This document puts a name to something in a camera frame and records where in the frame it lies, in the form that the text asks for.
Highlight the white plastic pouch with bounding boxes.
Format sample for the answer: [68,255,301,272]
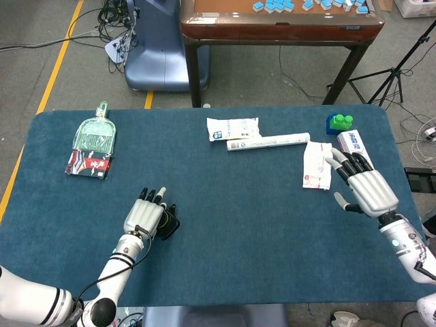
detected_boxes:
[206,116,262,142]

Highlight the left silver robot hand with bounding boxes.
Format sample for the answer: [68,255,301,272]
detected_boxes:
[122,186,168,239]

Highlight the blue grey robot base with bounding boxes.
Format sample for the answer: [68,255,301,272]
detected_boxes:
[124,0,211,93]

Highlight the green toy brick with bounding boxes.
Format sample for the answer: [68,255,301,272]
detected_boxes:
[332,114,354,132]

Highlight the long black floor cable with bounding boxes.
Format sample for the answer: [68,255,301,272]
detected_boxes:
[0,6,113,52]

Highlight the floor cable bundle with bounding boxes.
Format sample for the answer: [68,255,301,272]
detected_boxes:
[97,0,140,74]

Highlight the white shoe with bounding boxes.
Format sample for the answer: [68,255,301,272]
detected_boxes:
[328,310,360,327]

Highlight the blue robot torso base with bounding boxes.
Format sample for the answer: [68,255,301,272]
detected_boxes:
[141,302,290,327]

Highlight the black tripod stand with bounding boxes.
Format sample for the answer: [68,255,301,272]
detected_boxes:
[326,20,436,106]

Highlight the white pink toothpaste box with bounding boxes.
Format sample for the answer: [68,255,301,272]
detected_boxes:
[336,128,374,168]

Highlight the white wet wipes pack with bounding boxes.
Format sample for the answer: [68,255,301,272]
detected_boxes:
[302,140,334,191]

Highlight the white floor cable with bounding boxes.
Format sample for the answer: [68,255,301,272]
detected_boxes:
[399,114,436,165]

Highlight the small black teapot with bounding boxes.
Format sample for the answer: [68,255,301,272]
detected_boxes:
[155,203,181,242]

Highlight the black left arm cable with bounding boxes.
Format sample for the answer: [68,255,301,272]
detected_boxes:
[73,223,153,316]

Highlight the white long box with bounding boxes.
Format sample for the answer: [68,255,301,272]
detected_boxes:
[226,131,311,153]

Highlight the blue toy brick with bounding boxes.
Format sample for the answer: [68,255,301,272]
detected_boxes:
[326,114,352,136]

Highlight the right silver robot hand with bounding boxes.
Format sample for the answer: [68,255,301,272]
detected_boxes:
[325,147,400,219]

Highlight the white power strip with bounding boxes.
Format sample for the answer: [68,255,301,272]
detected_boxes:
[104,32,132,65]

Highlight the black foot pedal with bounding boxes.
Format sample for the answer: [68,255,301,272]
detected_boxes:
[403,166,436,193]

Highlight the black and red flat box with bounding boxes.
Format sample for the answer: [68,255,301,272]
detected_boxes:
[64,149,113,180]

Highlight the thin black cable under table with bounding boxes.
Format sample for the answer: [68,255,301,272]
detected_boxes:
[278,44,328,102]

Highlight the blue table cloth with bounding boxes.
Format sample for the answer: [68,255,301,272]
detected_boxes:
[0,104,430,311]

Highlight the brown mahjong table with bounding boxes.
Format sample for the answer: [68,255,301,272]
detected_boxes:
[179,0,386,108]

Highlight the cardboard box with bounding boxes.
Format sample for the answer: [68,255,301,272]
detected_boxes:
[374,0,398,13]

